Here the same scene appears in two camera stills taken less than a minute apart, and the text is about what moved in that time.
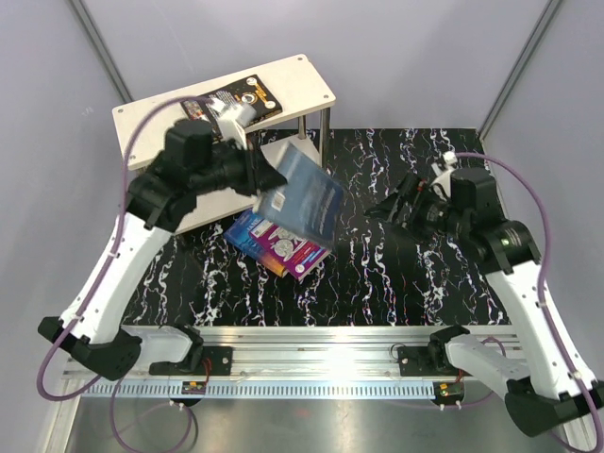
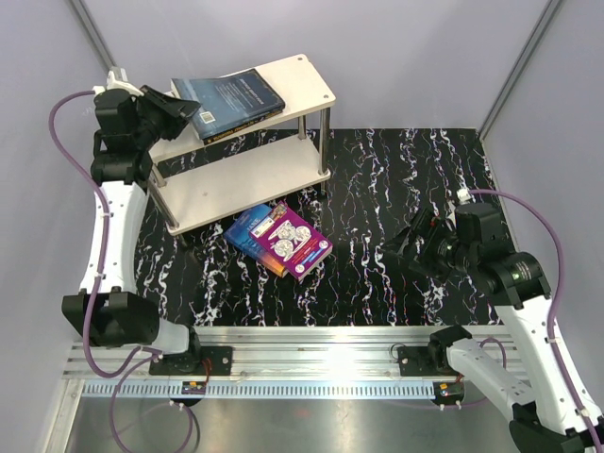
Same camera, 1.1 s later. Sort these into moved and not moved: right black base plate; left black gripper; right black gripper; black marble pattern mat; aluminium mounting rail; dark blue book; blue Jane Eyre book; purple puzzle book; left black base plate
Moved: dark blue book; right black gripper; left black gripper
Not moved: right black base plate; black marble pattern mat; left black base plate; blue Jane Eyre book; aluminium mounting rail; purple puzzle book
